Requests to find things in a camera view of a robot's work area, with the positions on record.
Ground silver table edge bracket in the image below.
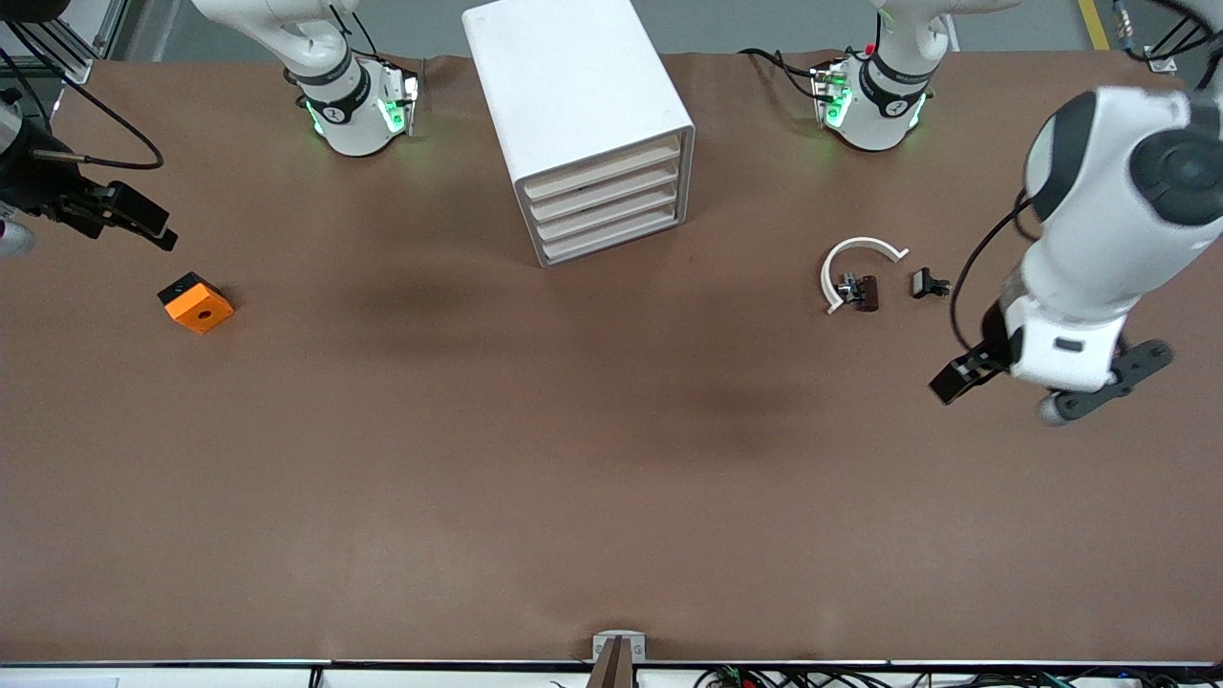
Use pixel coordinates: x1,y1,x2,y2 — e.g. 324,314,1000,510
592,631,647,662

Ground orange box with round hole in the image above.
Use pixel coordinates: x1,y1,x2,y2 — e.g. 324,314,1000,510
158,272,235,335

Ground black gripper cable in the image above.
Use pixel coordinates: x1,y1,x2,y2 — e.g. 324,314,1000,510
0,24,165,171
950,191,1038,355

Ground black cable at arm base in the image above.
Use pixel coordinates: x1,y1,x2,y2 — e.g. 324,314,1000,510
739,48,830,102

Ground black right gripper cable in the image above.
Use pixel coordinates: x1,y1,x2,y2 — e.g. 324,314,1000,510
0,24,165,171

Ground black cables with metal bracket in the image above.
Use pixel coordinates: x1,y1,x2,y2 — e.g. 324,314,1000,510
1111,0,1223,92

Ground white curved pipe clip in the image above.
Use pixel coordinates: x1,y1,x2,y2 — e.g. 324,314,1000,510
820,236,911,315

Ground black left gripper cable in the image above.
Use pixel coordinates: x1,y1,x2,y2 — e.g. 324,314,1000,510
950,191,1038,355

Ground aluminium extrusion frame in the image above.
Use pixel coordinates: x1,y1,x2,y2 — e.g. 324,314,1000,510
33,0,130,87

